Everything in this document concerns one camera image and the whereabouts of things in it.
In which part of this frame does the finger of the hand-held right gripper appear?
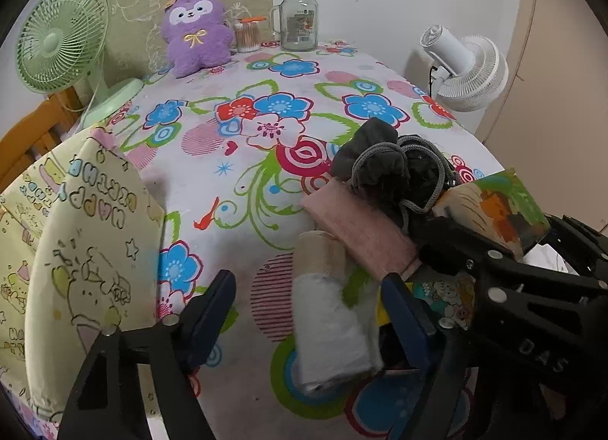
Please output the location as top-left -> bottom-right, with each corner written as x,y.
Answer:
413,217 -> 608,291
541,215 -> 608,279

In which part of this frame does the wooden chair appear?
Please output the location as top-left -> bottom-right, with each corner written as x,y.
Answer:
0,89 -> 91,194

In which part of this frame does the yellow cartoon fabric storage box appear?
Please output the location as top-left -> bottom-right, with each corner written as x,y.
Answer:
0,127 -> 165,422

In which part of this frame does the grey drawstring pouch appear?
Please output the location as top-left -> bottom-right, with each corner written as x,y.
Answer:
331,117 -> 461,232

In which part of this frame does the green desk fan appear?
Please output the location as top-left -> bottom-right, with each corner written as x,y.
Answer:
16,0 -> 144,130

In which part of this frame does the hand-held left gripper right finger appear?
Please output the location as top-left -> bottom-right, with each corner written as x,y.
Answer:
380,273 -> 472,440

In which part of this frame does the white desk fan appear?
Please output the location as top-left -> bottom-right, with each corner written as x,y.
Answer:
419,24 -> 509,112

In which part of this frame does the glass mug jar green lid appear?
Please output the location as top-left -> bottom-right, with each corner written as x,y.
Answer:
270,0 -> 319,52

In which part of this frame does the cotton swab container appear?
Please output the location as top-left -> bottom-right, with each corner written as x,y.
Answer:
233,16 -> 267,53

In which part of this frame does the green cartoon wall sheet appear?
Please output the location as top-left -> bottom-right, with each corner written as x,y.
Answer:
105,0 -> 272,84

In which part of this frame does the pink tissue packet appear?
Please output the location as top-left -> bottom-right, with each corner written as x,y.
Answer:
300,179 -> 421,282

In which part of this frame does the orange green cartoon packet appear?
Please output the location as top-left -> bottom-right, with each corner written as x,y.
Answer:
434,168 -> 552,255

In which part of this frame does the white tissue pack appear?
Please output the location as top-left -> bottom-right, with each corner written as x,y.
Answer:
291,230 -> 383,393

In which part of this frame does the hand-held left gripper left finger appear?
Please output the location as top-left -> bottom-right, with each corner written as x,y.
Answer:
57,270 -> 237,440

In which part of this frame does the yellow cartoon bear packet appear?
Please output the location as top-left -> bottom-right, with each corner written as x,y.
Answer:
375,279 -> 478,331

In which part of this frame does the purple plush toy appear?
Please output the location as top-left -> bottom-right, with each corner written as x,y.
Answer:
160,0 -> 237,79

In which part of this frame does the floral tablecloth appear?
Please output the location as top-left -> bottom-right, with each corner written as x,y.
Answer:
57,38 -> 547,440

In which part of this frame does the beige wardrobe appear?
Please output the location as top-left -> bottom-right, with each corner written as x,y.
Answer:
503,0 -> 608,232

